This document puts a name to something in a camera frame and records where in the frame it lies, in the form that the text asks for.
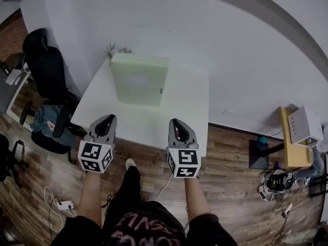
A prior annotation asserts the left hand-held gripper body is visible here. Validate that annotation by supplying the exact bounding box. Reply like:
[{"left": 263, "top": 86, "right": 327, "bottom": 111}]
[{"left": 77, "top": 139, "right": 114, "bottom": 174}]

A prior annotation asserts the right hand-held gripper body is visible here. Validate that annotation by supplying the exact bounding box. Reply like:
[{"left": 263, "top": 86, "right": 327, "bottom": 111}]
[{"left": 166, "top": 147, "right": 201, "bottom": 179}]

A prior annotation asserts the pale green box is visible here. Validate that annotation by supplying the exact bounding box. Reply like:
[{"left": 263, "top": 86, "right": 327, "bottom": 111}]
[{"left": 109, "top": 52, "right": 171, "bottom": 108}]

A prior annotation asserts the person's left forearm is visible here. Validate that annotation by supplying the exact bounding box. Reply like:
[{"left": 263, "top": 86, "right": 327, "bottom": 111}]
[{"left": 77, "top": 170, "right": 102, "bottom": 228}]

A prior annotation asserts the person's right forearm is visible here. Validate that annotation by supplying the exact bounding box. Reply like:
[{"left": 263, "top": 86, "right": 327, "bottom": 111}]
[{"left": 184, "top": 177, "right": 211, "bottom": 224}]

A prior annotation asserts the white square table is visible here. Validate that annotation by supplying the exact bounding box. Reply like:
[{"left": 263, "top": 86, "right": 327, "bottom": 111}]
[{"left": 70, "top": 52, "right": 210, "bottom": 159}]

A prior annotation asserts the person's black trouser leg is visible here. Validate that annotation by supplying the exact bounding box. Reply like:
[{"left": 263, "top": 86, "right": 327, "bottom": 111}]
[{"left": 116, "top": 165, "right": 142, "bottom": 205}]

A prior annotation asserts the teal jacket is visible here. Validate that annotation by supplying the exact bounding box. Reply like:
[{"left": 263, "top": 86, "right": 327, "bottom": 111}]
[{"left": 30, "top": 104, "right": 76, "bottom": 149}]

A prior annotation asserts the person's black printed shirt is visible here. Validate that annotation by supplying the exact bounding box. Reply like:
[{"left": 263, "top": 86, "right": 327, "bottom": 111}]
[{"left": 51, "top": 200, "right": 238, "bottom": 246}]

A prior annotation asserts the black high-back office chair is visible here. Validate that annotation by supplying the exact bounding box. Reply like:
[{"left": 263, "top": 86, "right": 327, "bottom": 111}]
[{"left": 19, "top": 28, "right": 86, "bottom": 163}]

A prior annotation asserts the potted flower plant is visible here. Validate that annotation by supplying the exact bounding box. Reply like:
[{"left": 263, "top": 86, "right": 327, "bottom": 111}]
[{"left": 106, "top": 43, "right": 134, "bottom": 60}]

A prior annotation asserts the black mesh office chair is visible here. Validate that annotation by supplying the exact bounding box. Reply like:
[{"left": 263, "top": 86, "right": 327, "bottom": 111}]
[{"left": 0, "top": 133, "right": 30, "bottom": 188}]

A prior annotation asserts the grey table with white legs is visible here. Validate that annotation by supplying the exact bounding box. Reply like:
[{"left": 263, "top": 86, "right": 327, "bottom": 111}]
[{"left": 0, "top": 60, "right": 33, "bottom": 118}]

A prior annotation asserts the white and black floor device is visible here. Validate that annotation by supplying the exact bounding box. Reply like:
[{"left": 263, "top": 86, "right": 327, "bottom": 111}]
[{"left": 258, "top": 168, "right": 298, "bottom": 203}]

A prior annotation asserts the yellow cabinet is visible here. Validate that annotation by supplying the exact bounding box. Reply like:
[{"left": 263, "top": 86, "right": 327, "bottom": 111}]
[{"left": 278, "top": 106, "right": 315, "bottom": 169}]

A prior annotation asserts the small white power strip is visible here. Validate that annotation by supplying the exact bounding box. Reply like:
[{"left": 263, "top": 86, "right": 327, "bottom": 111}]
[{"left": 281, "top": 203, "right": 294, "bottom": 218}]

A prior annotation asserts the white box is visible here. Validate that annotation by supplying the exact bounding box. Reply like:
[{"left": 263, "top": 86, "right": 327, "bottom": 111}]
[{"left": 287, "top": 106, "right": 324, "bottom": 147}]

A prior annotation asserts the long white cable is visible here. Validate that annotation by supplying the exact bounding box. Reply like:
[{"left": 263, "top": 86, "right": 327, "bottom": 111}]
[{"left": 153, "top": 173, "right": 175, "bottom": 202}]

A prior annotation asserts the looped white cable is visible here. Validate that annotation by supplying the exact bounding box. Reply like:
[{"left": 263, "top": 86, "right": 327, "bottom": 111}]
[{"left": 44, "top": 186, "right": 65, "bottom": 232}]

